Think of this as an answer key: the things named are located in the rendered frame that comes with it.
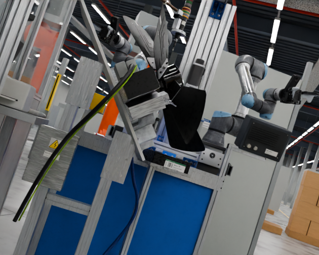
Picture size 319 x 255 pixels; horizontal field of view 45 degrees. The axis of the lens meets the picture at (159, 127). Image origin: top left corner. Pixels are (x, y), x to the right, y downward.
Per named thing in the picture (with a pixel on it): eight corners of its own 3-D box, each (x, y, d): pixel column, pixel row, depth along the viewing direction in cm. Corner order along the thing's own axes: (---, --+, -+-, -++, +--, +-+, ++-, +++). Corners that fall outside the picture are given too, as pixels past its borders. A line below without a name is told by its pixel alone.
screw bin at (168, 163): (150, 164, 187) (155, 151, 188) (138, 159, 203) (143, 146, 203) (188, 176, 196) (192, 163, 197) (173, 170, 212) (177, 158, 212)
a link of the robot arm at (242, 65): (238, 46, 256) (252, 97, 224) (250, 52, 260) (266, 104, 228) (227, 58, 263) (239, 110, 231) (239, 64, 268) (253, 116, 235)
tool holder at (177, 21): (175, 28, 176) (182, 8, 176) (165, 29, 181) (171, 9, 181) (188, 37, 182) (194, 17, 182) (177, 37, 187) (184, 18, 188)
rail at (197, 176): (65, 140, 207) (70, 126, 207) (66, 140, 211) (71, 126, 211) (220, 192, 219) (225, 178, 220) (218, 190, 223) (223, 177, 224)
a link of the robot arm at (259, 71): (219, 131, 263) (244, 56, 266) (236, 138, 269) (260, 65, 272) (229, 133, 252) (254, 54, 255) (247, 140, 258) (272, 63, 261)
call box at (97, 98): (72, 105, 205) (79, 86, 205) (74, 107, 215) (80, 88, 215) (101, 115, 207) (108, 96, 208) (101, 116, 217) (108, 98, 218)
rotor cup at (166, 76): (161, 100, 163) (189, 89, 165) (148, 68, 163) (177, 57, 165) (156, 102, 178) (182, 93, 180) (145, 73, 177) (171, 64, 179)
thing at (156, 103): (132, 120, 140) (128, 108, 138) (128, 115, 149) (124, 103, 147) (165, 107, 142) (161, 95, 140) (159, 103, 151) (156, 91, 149)
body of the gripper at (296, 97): (302, 104, 219) (286, 104, 230) (305, 89, 219) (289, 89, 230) (291, 101, 216) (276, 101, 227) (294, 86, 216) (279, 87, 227)
